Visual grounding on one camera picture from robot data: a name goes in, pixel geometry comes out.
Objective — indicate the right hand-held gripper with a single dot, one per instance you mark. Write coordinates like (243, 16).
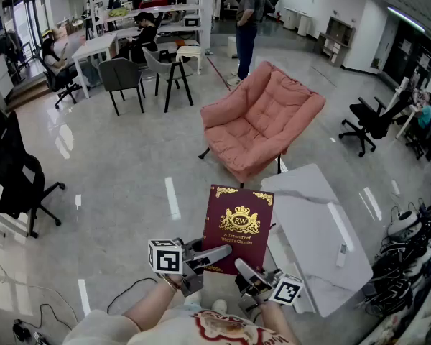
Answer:
(287, 289)

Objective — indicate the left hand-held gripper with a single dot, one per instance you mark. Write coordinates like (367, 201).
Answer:
(165, 257)

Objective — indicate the maroon book with gold crest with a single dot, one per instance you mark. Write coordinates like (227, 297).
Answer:
(237, 207)

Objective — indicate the pink cushioned armchair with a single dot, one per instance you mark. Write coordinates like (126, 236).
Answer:
(273, 113)

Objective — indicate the person's right forearm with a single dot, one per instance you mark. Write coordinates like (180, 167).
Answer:
(276, 322)

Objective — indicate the person's left forearm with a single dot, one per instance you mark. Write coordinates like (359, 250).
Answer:
(154, 304)

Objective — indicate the person's right white shoe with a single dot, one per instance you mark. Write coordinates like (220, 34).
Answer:
(219, 305)

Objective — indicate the white marble coffee table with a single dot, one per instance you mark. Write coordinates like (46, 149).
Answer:
(309, 221)

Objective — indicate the person's cream printed shirt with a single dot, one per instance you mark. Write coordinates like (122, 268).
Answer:
(165, 332)

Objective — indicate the white remote control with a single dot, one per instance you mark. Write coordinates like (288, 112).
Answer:
(341, 255)

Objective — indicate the white round device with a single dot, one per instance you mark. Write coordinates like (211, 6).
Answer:
(404, 223)

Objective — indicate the black office chair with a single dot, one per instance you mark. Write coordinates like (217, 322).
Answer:
(54, 81)
(373, 120)
(10, 171)

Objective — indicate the light grey dining chair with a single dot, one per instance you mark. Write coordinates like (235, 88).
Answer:
(165, 65)

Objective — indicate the dark grey dining chair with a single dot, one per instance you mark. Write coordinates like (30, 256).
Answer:
(120, 74)

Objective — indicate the cream stool with curved legs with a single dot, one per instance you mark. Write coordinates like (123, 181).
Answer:
(188, 50)

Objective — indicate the black power adapter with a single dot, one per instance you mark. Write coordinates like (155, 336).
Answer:
(21, 331)

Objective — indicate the white microwave oven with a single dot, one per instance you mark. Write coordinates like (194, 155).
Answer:
(191, 21)

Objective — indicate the white desk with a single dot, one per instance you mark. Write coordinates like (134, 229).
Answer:
(95, 45)

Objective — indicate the white shelving unit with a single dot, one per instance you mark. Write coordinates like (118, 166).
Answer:
(186, 9)

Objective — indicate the white cabinet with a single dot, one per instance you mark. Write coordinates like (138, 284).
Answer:
(298, 20)

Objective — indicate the wooden cabinet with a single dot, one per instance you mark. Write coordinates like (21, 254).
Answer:
(339, 34)

